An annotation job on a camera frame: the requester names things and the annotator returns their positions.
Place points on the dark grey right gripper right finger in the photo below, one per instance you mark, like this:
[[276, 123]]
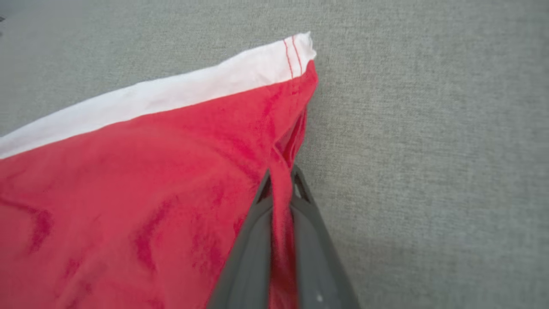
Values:
[[319, 266]]

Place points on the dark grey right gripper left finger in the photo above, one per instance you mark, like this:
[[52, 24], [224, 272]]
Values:
[[251, 257]]

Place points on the grey fabric sofa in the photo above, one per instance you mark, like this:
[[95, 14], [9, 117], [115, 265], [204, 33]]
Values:
[[429, 150]]

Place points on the red shorts with white trim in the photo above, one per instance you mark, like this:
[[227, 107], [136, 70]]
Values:
[[128, 193]]

